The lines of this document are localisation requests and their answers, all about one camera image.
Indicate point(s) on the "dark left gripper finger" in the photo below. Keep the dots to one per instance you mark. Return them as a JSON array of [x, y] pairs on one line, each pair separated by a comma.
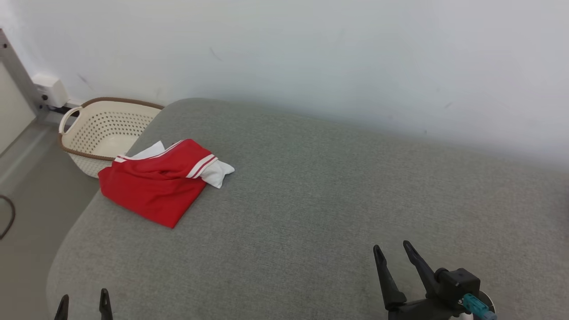
[[63, 311], [106, 309]]

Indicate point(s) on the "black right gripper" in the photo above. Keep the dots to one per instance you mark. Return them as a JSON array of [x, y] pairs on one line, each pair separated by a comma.
[[422, 311]]

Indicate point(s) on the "red jersey with white sleeves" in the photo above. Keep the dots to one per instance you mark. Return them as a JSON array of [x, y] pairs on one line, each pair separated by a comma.
[[155, 191]]

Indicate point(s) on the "cream perforated laundry basket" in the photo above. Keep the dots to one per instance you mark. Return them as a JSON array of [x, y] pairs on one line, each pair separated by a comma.
[[106, 129]]

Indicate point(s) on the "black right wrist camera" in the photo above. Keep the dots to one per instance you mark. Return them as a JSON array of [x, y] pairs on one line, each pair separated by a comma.
[[458, 284]]

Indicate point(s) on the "white wall box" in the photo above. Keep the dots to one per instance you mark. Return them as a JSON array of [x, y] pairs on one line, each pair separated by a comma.
[[50, 89]]

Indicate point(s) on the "grey metal frame post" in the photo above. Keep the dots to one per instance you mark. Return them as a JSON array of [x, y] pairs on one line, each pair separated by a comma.
[[15, 71]]

